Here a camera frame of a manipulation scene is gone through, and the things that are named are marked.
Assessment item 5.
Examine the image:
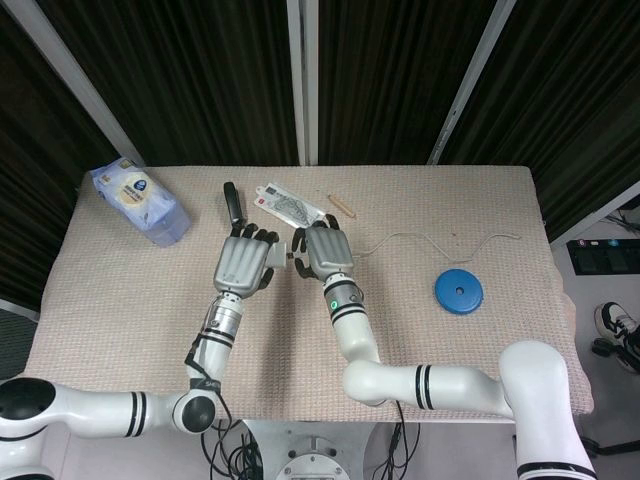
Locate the blue round disc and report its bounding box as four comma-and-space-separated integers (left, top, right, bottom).
433, 268, 485, 317

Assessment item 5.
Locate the black foot pedal box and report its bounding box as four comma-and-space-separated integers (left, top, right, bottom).
564, 238, 640, 275

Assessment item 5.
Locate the black stapler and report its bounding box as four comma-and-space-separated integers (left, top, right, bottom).
222, 181, 247, 226

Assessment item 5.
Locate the black and white sneaker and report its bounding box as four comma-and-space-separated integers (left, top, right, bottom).
592, 301, 640, 374

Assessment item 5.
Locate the white frame post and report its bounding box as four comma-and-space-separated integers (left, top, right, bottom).
287, 0, 320, 166
428, 0, 519, 165
9, 0, 146, 169

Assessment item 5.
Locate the black caster base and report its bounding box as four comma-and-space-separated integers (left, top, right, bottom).
579, 433, 629, 457

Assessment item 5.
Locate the clear plastic packet with label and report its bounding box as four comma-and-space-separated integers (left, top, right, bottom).
253, 180, 327, 231

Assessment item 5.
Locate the white thin cable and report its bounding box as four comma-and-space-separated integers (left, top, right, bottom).
287, 233, 522, 264

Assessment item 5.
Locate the beige waffle tablecloth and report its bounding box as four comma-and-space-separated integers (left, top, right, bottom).
9, 164, 596, 424

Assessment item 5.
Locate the small white charger block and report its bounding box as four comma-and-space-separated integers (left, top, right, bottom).
264, 242, 287, 269

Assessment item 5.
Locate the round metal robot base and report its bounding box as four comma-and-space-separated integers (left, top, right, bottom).
274, 434, 351, 480

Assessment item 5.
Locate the black cable bundle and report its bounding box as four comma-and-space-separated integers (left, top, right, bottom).
374, 399, 421, 480
199, 384, 266, 480

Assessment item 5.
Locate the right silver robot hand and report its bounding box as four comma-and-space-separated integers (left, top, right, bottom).
291, 212, 356, 281

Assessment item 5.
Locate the small wooden peg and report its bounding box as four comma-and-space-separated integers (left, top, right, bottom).
327, 194, 357, 220

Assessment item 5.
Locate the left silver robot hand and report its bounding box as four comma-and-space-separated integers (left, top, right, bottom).
213, 225, 279, 300

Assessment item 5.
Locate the blue tissue pack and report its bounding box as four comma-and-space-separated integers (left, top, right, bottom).
89, 157, 193, 249

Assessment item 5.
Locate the black pleated curtain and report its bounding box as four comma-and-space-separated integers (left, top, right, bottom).
0, 0, 640, 314

